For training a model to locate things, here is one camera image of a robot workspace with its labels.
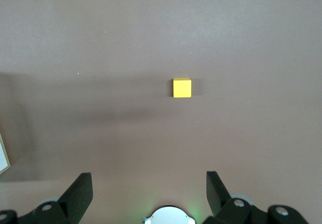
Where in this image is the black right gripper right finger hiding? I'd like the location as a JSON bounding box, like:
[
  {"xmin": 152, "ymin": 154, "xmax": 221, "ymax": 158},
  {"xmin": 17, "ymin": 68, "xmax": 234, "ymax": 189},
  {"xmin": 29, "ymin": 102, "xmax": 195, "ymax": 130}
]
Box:
[{"xmin": 205, "ymin": 170, "xmax": 310, "ymax": 224}]

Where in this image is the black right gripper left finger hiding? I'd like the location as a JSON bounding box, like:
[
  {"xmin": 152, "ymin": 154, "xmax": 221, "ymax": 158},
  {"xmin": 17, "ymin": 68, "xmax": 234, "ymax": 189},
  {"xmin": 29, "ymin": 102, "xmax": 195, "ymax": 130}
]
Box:
[{"xmin": 0, "ymin": 172, "xmax": 94, "ymax": 224}]

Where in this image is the yellow wooden cube block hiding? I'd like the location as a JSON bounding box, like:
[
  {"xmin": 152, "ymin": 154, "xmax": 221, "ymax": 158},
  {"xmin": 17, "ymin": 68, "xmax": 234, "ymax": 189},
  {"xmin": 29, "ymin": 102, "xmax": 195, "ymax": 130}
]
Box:
[{"xmin": 172, "ymin": 78, "xmax": 192, "ymax": 99}]

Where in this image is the brown table cloth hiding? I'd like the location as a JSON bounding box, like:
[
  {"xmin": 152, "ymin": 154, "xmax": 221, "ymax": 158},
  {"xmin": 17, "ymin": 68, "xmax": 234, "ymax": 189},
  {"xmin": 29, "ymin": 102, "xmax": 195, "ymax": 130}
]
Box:
[{"xmin": 0, "ymin": 0, "xmax": 322, "ymax": 224}]

